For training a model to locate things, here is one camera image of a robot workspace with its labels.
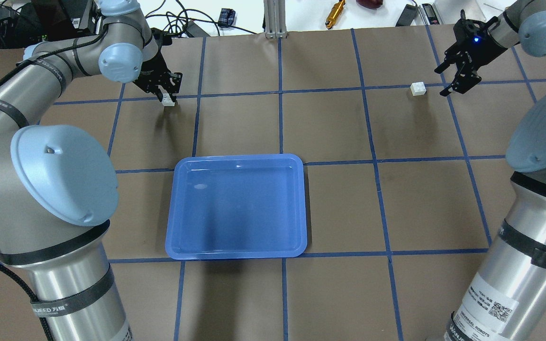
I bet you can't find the aluminium frame post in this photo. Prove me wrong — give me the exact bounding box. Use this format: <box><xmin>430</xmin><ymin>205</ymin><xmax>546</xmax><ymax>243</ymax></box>
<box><xmin>264</xmin><ymin>0</ymin><xmax>288</xmax><ymax>39</ymax></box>

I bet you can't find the blue plastic tray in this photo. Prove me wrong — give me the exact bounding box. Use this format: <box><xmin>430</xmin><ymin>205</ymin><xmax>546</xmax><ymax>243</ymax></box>
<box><xmin>164</xmin><ymin>153</ymin><xmax>308</xmax><ymax>260</ymax></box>

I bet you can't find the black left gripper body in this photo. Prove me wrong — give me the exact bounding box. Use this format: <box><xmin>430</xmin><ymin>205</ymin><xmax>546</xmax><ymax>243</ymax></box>
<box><xmin>134</xmin><ymin>28</ymin><xmax>171</xmax><ymax>93</ymax></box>

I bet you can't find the gold metal cylinder tool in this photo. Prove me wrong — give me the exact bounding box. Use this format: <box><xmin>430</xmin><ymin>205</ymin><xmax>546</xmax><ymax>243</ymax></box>
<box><xmin>325</xmin><ymin>0</ymin><xmax>346</xmax><ymax>30</ymax></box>

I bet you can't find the small blue black device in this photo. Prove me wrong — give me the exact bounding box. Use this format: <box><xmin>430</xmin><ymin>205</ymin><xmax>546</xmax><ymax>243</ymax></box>
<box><xmin>218</xmin><ymin>8</ymin><xmax>236</xmax><ymax>28</ymax></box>

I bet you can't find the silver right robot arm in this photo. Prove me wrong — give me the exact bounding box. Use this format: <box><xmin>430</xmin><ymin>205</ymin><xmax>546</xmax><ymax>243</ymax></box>
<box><xmin>435</xmin><ymin>0</ymin><xmax>546</xmax><ymax>341</ymax></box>

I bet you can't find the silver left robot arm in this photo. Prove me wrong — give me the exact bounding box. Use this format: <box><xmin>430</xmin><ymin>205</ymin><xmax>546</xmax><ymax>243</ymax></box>
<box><xmin>0</xmin><ymin>0</ymin><xmax>182</xmax><ymax>341</ymax></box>

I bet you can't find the white block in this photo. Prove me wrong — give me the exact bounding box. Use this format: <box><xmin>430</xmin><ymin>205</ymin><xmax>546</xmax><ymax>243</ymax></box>
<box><xmin>161</xmin><ymin>92</ymin><xmax>176</xmax><ymax>107</ymax></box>
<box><xmin>409</xmin><ymin>81</ymin><xmax>427</xmax><ymax>97</ymax></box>

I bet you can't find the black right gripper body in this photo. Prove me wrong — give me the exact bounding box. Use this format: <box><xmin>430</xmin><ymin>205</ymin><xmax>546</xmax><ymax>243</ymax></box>
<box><xmin>452</xmin><ymin>9</ymin><xmax>509</xmax><ymax>64</ymax></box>

